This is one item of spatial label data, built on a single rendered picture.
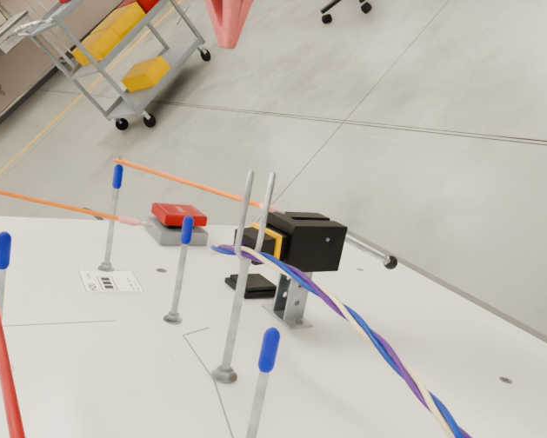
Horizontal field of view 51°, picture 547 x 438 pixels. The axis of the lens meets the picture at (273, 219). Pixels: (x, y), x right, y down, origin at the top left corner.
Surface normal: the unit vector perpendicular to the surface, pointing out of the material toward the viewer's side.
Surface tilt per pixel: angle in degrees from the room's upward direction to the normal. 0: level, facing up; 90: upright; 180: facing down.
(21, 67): 90
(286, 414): 50
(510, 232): 0
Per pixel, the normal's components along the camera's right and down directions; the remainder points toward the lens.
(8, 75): 0.57, 0.21
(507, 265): -0.54, -0.65
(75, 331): 0.18, -0.95
